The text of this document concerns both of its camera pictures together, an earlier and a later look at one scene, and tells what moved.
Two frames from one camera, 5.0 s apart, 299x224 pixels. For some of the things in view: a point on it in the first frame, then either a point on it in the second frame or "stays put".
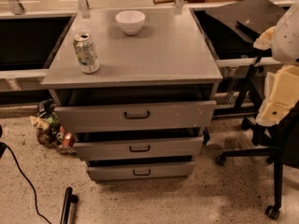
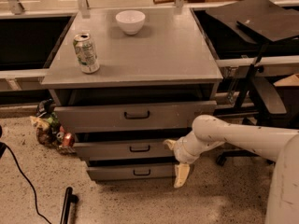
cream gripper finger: [265, 39] → [181, 174]
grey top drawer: [137, 117] stays put
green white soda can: [86, 52] stays put
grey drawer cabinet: [137, 88] stays put
